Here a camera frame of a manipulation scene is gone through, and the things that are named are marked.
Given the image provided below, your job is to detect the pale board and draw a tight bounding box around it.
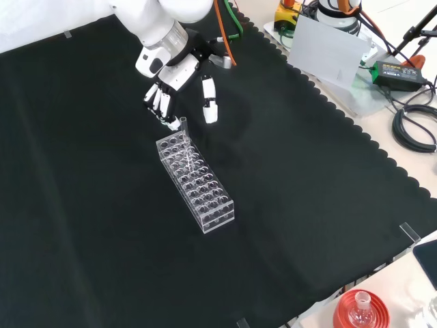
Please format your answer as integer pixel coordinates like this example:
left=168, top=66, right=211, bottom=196
left=288, top=13, right=373, bottom=92

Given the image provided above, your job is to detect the green cable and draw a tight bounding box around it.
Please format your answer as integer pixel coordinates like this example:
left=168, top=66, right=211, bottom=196
left=221, top=0, right=244, bottom=40

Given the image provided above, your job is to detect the clear glass vessel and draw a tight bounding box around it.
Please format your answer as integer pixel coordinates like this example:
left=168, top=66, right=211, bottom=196
left=422, top=296, right=437, bottom=328

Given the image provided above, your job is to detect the yellow stop button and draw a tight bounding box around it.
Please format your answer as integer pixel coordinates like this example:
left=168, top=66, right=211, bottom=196
left=274, top=0, right=304, bottom=30

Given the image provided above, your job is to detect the coiled black cable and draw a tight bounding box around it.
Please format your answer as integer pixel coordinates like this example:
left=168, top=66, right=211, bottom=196
left=391, top=104, right=437, bottom=154

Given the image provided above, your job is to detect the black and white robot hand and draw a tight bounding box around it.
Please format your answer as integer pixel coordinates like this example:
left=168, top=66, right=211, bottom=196
left=135, top=29, right=219, bottom=133

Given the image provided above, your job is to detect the clear round-bottom flask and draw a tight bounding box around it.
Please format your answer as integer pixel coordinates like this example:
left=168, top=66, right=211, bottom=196
left=348, top=292, right=373, bottom=327

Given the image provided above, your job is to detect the clear acrylic test tube rack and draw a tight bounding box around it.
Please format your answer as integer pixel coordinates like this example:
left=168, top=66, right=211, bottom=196
left=156, top=131, right=236, bottom=235

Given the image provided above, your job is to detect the clear glass test tube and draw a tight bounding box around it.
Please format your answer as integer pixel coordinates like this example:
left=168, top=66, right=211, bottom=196
left=180, top=116, right=194, bottom=172

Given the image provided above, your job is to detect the black power adapter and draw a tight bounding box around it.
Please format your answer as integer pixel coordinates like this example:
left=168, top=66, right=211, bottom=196
left=371, top=60, right=429, bottom=93

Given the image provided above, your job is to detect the dark tablet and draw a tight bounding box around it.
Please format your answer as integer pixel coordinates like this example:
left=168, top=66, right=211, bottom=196
left=412, top=238, right=437, bottom=285

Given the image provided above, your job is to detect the black bench cloth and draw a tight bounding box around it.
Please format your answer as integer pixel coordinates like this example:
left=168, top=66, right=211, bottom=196
left=0, top=1, right=437, bottom=328

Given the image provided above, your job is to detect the black tripod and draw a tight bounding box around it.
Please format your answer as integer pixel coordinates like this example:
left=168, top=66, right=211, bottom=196
left=392, top=0, right=437, bottom=69

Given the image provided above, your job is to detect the grey metal connector block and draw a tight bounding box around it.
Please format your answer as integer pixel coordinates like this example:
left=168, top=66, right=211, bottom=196
left=208, top=54, right=235, bottom=70

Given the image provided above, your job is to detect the orange cable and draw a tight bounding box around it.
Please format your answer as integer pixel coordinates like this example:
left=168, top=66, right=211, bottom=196
left=212, top=0, right=238, bottom=66

